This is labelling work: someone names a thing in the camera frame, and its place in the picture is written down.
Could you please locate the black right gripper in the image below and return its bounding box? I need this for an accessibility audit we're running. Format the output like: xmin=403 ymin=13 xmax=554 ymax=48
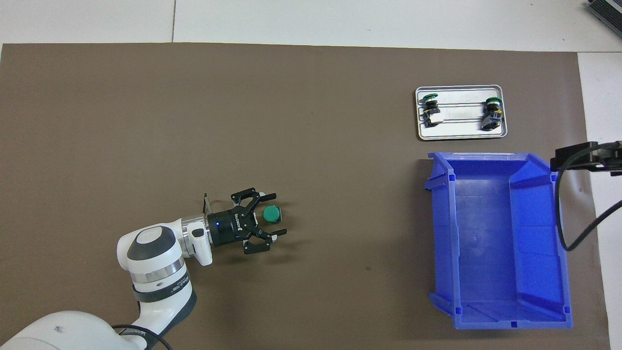
xmin=554 ymin=140 xmax=622 ymax=177

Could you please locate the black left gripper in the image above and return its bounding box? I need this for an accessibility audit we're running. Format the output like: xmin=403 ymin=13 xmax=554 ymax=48
xmin=207 ymin=187 xmax=289 ymax=256

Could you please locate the green push button switch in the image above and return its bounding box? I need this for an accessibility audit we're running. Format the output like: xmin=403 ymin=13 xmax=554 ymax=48
xmin=262 ymin=205 xmax=284 ymax=225

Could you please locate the green button with blue block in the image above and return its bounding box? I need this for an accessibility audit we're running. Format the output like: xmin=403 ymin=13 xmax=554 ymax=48
xmin=481 ymin=97 xmax=504 ymax=131

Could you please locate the green button with white block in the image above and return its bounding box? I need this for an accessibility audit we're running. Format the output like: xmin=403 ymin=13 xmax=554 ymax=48
xmin=421 ymin=93 xmax=443 ymax=129

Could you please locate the grey metal tray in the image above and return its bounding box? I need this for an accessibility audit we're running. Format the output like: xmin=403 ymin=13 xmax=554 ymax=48
xmin=415 ymin=85 xmax=508 ymax=142

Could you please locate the blue plastic storage bin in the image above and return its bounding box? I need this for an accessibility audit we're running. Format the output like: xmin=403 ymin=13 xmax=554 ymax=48
xmin=424 ymin=152 xmax=573 ymax=331

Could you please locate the brown table mat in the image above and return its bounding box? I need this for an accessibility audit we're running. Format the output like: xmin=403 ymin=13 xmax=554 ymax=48
xmin=0 ymin=43 xmax=612 ymax=350

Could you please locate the grey ribbed metal device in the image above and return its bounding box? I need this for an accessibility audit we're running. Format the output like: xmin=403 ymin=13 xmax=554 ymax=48
xmin=585 ymin=0 xmax=622 ymax=34

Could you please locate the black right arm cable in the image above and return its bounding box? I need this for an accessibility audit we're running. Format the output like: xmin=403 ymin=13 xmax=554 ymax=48
xmin=554 ymin=145 xmax=622 ymax=252

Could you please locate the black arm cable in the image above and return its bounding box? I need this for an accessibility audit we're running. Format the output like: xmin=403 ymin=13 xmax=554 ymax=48
xmin=554 ymin=145 xmax=622 ymax=252
xmin=111 ymin=324 xmax=173 ymax=350

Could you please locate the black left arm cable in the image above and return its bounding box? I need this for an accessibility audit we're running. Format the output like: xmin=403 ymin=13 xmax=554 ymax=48
xmin=111 ymin=324 xmax=173 ymax=350

